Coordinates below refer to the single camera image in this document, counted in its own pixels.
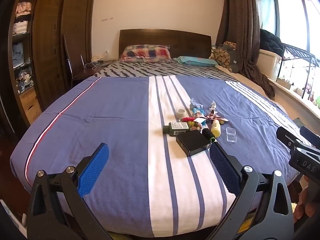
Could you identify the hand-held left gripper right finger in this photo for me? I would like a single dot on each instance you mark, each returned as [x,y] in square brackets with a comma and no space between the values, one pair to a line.
[223,170]

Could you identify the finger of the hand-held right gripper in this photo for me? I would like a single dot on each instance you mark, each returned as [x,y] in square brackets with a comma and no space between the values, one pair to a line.
[287,137]
[310,134]

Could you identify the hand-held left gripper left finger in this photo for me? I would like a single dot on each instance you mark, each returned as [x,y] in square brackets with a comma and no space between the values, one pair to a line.
[93,170]

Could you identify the blue snack packet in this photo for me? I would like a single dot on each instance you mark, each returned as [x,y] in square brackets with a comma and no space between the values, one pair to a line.
[198,111]

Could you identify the white tape roll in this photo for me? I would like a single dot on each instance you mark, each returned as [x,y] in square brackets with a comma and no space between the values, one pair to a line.
[180,113]

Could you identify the person's right hand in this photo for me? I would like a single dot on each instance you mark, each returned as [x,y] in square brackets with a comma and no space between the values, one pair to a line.
[303,202]

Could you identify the green plush toy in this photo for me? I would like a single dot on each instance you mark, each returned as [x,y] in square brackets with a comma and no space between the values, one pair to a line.
[317,102]

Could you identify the clear plastic case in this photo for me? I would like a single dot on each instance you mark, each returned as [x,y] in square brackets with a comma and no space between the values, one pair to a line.
[231,134]

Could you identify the small black bottle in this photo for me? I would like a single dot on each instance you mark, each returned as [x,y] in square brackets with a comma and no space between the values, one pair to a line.
[208,133]

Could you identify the black box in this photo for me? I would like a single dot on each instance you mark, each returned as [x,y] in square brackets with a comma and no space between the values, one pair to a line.
[193,142]

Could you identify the yellow bottle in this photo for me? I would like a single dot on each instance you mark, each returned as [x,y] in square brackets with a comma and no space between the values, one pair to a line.
[216,129]

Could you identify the pink plush toy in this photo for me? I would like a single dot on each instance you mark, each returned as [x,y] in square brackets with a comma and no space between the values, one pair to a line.
[308,88]

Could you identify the pink ribbon wrapper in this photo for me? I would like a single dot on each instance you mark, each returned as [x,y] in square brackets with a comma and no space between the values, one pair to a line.
[211,116]

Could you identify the blue white striped blanket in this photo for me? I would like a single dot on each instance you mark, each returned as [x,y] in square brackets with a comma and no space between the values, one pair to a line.
[120,120]

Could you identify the red and yellow pompoms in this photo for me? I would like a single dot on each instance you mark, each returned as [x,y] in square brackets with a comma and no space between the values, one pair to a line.
[187,121]

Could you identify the dark green bottle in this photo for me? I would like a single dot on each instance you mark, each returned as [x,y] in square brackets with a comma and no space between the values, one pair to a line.
[177,128]

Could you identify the white crumpled paper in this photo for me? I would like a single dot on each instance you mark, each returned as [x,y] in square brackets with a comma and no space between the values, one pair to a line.
[213,105]

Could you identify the grey-blue cloth scrap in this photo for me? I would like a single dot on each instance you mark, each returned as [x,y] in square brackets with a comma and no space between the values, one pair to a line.
[195,102]

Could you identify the white storage box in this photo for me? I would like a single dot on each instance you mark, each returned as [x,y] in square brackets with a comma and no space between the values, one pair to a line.
[268,63]

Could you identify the black metal rack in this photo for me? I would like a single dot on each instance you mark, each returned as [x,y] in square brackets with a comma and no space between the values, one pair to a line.
[300,55]

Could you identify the dark nightstand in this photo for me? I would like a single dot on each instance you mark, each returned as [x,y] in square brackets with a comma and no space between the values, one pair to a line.
[86,73]

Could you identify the black jacket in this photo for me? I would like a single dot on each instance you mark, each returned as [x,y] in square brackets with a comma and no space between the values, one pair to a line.
[271,41]

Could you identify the patterned plush cushion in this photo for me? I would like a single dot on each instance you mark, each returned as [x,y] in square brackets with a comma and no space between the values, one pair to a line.
[223,55]

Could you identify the thin metal rod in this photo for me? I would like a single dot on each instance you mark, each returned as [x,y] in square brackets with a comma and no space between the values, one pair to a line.
[82,61]

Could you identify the teal pillow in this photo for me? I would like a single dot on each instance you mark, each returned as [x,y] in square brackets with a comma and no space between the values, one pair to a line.
[195,61]

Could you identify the zigzag patterned sheet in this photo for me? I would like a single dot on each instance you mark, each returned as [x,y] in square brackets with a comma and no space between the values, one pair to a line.
[150,70]

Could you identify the brown curtain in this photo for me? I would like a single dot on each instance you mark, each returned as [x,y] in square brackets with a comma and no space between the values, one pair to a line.
[240,25]

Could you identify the window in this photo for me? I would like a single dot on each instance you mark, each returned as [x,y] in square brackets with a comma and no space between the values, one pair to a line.
[290,12]

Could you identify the plaid pillow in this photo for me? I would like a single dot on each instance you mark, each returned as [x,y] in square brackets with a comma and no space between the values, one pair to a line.
[146,53]

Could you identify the dark wooden wardrobe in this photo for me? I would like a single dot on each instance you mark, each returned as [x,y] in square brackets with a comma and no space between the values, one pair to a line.
[62,30]

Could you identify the dark wooden headboard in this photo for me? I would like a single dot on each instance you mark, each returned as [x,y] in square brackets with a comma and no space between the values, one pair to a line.
[165,38]

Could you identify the open shelf with clothes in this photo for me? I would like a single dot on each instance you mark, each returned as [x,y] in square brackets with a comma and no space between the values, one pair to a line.
[22,42]

